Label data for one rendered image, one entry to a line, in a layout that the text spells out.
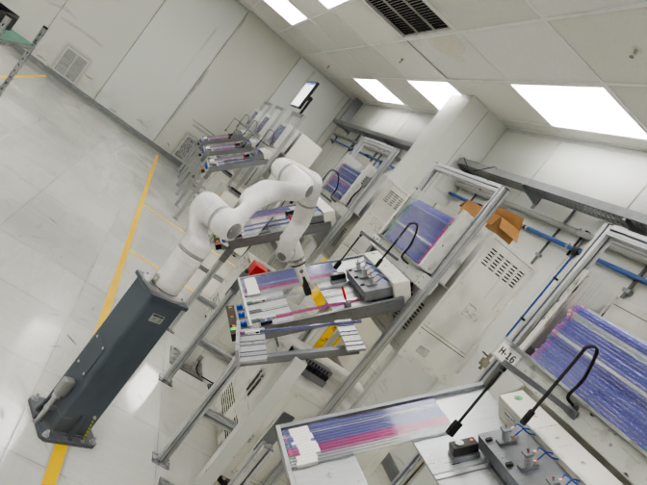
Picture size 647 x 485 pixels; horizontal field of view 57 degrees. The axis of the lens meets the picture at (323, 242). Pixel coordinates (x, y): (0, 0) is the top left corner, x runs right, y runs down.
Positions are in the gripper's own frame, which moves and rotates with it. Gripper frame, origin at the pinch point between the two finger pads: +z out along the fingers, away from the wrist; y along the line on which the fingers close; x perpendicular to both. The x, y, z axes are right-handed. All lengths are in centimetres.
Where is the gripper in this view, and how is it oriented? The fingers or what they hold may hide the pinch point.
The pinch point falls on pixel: (307, 291)
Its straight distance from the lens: 296.1
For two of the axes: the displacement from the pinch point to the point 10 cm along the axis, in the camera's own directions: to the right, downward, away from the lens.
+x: -9.3, 3.4, -1.2
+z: 2.9, 9.0, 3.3
